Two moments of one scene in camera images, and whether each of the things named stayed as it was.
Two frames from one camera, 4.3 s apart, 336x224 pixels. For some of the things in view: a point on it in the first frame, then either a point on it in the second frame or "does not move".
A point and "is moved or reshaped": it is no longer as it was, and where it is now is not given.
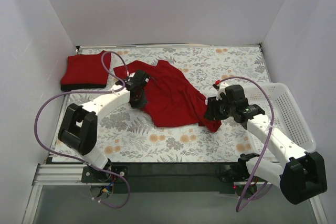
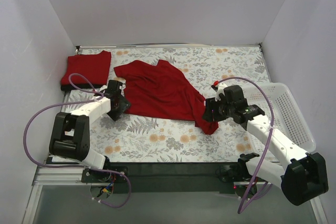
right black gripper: x=213 y=109 does not move
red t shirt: x=172 y=100 is moved or reshaped
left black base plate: x=90 y=174 does not move
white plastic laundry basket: x=288 y=117 does not move
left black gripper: x=137 y=97 → x=122 y=105
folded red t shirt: x=85 y=71 does not move
